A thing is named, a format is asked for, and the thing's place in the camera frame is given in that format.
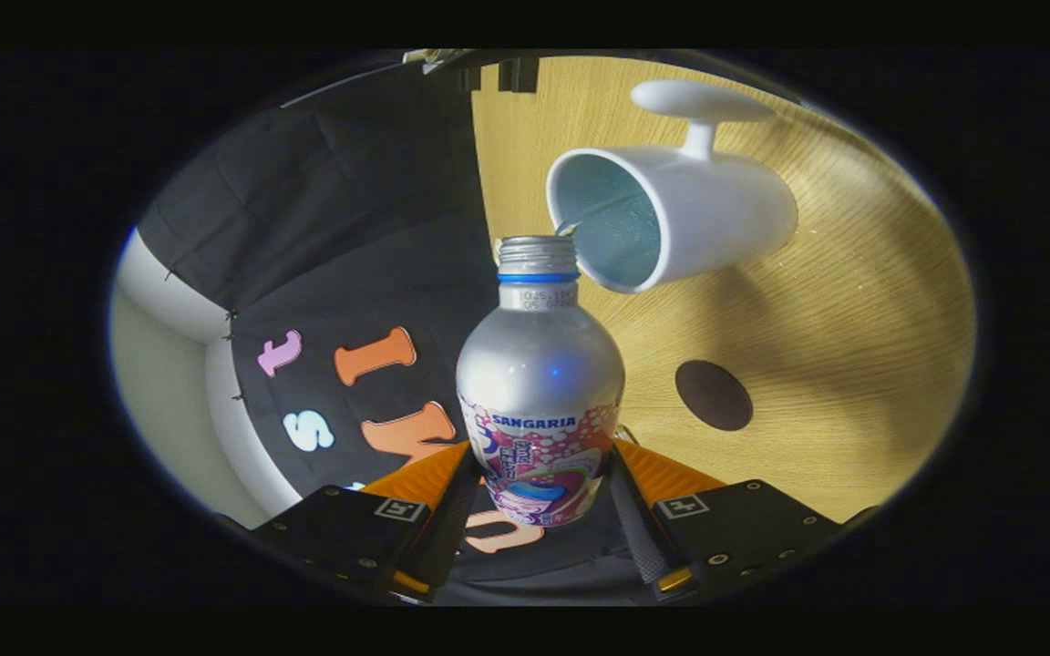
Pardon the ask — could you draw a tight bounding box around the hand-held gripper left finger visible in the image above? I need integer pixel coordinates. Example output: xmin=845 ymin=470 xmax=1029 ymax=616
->
xmin=252 ymin=442 xmax=482 ymax=604

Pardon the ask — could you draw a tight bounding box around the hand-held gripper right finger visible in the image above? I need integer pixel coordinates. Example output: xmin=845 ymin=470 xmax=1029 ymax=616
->
xmin=607 ymin=440 xmax=845 ymax=602

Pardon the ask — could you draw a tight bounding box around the dark brown round coaster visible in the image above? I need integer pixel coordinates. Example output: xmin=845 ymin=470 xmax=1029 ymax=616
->
xmin=675 ymin=360 xmax=755 ymax=432

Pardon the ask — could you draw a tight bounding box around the silver juice bottle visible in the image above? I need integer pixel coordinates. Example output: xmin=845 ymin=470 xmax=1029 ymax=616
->
xmin=455 ymin=235 xmax=626 ymax=529

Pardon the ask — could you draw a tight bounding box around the white cup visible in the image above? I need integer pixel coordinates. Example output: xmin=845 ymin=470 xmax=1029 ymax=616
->
xmin=546 ymin=79 xmax=799 ymax=294

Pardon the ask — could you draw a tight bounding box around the wooden table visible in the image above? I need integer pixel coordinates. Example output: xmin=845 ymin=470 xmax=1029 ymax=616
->
xmin=470 ymin=55 xmax=977 ymax=525

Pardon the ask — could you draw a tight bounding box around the black backdrop cloth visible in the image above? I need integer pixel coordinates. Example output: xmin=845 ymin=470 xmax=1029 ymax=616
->
xmin=138 ymin=59 xmax=654 ymax=584

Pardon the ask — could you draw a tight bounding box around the large black block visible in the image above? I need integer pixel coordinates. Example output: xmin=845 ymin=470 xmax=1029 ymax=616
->
xmin=498 ymin=56 xmax=540 ymax=94

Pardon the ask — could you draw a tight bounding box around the white device on stand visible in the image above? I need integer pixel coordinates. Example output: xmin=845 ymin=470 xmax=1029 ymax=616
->
xmin=402 ymin=49 xmax=467 ymax=74

